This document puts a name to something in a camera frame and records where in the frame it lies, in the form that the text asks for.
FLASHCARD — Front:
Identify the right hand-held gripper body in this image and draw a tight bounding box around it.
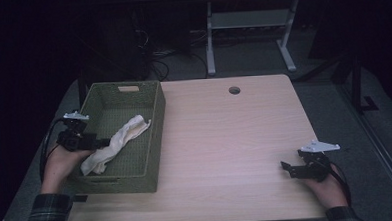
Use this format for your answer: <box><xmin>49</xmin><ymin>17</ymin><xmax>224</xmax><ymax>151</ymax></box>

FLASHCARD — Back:
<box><xmin>292</xmin><ymin>137</ymin><xmax>342</xmax><ymax>183</ymax></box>

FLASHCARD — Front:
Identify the right hand-held gripper black cable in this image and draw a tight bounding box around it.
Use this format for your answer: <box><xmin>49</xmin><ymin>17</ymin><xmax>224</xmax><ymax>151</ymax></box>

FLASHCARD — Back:
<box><xmin>329</xmin><ymin>164</ymin><xmax>353</xmax><ymax>207</ymax></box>

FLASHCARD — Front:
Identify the tangle of floor cables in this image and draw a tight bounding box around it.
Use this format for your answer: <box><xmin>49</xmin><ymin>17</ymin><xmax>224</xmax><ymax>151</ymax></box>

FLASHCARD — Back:
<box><xmin>133</xmin><ymin>25</ymin><xmax>209</xmax><ymax>83</ymax></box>

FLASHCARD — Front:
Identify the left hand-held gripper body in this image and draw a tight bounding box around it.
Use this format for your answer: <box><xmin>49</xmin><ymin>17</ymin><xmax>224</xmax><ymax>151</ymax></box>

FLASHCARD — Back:
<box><xmin>54</xmin><ymin>109</ymin><xmax>99</xmax><ymax>154</ymax></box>

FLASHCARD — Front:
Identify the white metal table frame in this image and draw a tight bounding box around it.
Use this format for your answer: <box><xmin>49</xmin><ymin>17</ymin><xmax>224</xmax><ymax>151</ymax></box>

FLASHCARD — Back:
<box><xmin>203</xmin><ymin>0</ymin><xmax>304</xmax><ymax>78</ymax></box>

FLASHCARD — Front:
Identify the black metal stand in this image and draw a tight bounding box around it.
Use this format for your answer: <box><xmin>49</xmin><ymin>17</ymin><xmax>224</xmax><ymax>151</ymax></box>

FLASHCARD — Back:
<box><xmin>295</xmin><ymin>48</ymin><xmax>380</xmax><ymax>118</ymax></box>

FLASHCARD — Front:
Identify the person's left hand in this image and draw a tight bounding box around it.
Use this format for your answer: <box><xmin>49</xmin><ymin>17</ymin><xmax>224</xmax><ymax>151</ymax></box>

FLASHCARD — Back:
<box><xmin>37</xmin><ymin>140</ymin><xmax>99</xmax><ymax>195</ymax></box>

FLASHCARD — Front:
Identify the green woven basket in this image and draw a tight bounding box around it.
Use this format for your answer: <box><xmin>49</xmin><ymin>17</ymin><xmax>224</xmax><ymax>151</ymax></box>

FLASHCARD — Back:
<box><xmin>60</xmin><ymin>79</ymin><xmax>171</xmax><ymax>197</ymax></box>

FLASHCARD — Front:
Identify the white cloth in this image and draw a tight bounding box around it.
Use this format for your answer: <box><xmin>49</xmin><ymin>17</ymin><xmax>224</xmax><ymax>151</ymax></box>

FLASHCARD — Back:
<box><xmin>77</xmin><ymin>113</ymin><xmax>155</xmax><ymax>178</ymax></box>

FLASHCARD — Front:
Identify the person's right hand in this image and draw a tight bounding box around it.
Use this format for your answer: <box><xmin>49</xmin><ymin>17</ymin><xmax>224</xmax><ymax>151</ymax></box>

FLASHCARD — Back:
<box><xmin>301</xmin><ymin>171</ymin><xmax>350</xmax><ymax>211</ymax></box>

